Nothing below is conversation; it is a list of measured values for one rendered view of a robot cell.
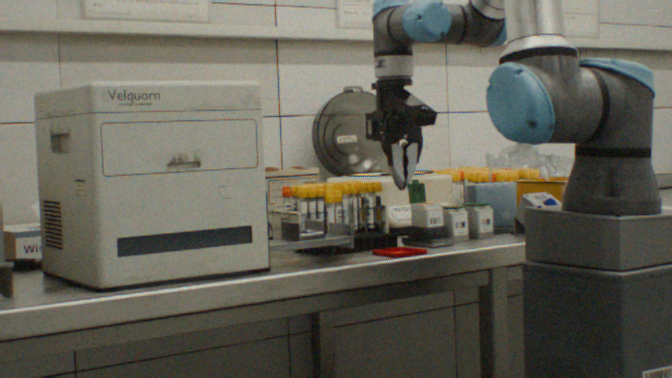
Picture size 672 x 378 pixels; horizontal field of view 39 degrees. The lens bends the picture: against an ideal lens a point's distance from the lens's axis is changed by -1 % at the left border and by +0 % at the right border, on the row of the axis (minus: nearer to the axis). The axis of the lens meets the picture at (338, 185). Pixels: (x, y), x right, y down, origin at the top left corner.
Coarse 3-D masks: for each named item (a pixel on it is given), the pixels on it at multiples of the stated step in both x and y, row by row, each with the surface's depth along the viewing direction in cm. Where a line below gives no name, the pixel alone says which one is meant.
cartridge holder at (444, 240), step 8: (408, 232) 178; (416, 232) 176; (424, 232) 174; (432, 232) 175; (440, 232) 176; (408, 240) 178; (416, 240) 176; (424, 240) 174; (432, 240) 173; (440, 240) 173; (448, 240) 174
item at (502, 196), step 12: (468, 192) 193; (480, 192) 191; (492, 192) 192; (504, 192) 194; (516, 192) 195; (492, 204) 192; (504, 204) 194; (516, 204) 195; (504, 216) 194; (504, 228) 192
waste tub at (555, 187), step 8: (520, 184) 202; (528, 184) 200; (536, 184) 199; (544, 184) 197; (552, 184) 195; (560, 184) 194; (520, 192) 202; (528, 192) 200; (536, 192) 199; (544, 192) 197; (552, 192) 195; (560, 192) 194; (520, 200) 202; (560, 200) 194
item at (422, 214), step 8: (416, 208) 177; (424, 208) 175; (432, 208) 175; (440, 208) 176; (416, 216) 177; (424, 216) 175; (432, 216) 175; (440, 216) 176; (416, 224) 177; (424, 224) 175; (432, 224) 175; (440, 224) 176
